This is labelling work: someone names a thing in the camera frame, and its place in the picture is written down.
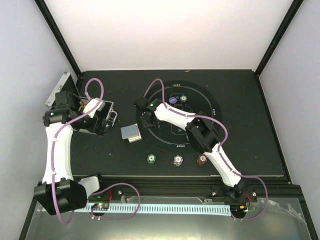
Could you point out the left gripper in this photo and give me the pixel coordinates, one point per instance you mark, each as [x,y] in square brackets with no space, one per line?
[93,129]

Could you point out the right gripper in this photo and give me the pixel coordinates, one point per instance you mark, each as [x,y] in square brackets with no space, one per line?
[147,125]

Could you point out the purple round button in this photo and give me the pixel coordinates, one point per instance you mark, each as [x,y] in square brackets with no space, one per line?
[172,100]

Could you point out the green poker chip stack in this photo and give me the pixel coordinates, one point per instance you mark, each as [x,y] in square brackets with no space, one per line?
[151,158]

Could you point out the blue white poker chip stack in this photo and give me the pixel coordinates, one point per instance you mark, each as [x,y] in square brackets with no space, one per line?
[177,160]

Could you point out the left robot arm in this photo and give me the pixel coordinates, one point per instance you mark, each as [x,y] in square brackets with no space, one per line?
[58,192]

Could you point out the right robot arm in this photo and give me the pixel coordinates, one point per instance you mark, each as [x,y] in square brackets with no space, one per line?
[231,177]

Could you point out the blue playing card deck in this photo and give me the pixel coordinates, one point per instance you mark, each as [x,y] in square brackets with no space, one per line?
[130,131]

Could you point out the round black poker mat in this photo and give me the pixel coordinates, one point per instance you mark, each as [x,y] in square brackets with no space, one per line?
[200,129]

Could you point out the aluminium poker chip case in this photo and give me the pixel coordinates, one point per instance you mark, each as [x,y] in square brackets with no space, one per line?
[65,104]

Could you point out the red brown poker chip stack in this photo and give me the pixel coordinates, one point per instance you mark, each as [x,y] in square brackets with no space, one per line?
[202,159]

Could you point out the left base circuit board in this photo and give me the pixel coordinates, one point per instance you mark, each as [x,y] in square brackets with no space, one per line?
[100,206]

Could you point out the base circuit board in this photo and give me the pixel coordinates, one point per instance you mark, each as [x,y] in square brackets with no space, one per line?
[241,208]
[100,206]

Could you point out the right base circuit board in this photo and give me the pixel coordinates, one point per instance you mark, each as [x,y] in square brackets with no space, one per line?
[241,208]

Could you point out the black aluminium rail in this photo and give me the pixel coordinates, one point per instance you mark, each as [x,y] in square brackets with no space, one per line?
[171,186]

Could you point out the white slotted cable duct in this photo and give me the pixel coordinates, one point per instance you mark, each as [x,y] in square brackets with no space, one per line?
[175,209]

